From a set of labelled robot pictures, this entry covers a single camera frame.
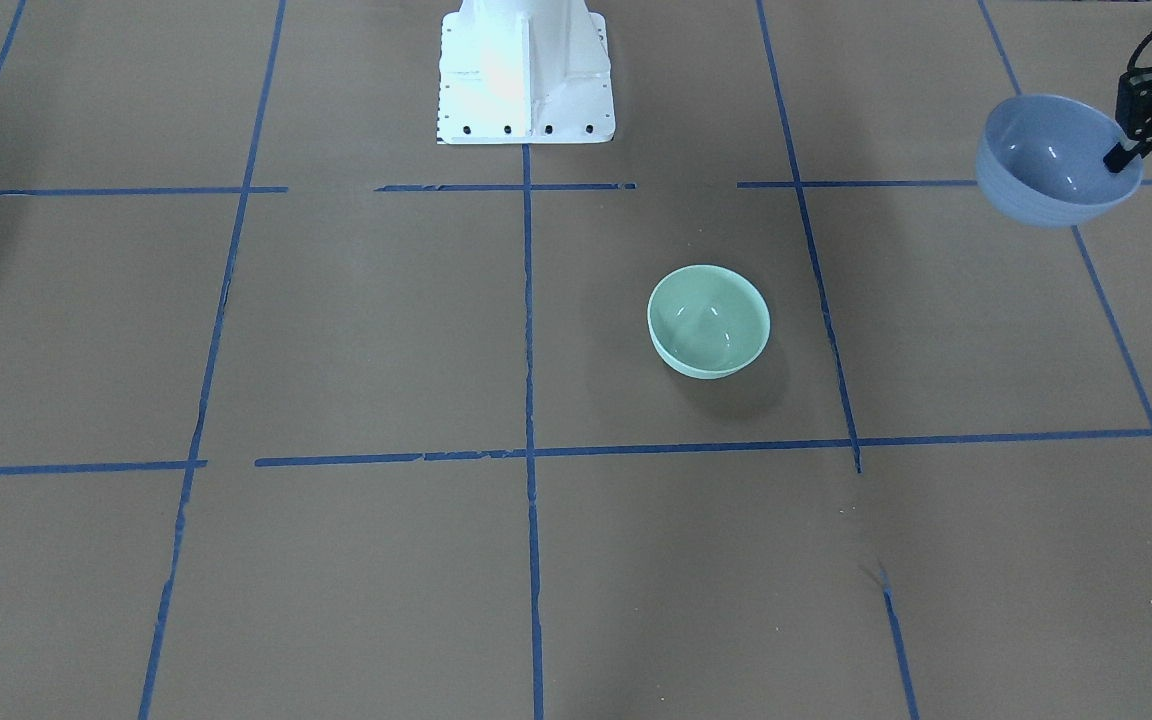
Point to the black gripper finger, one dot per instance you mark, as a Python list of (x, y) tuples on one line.
[(1119, 157)]

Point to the blue bowl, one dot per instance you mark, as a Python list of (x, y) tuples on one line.
[(1040, 160)]

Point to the green bowl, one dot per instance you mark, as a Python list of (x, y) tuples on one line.
[(707, 322)]

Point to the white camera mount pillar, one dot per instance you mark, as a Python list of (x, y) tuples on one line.
[(524, 72)]

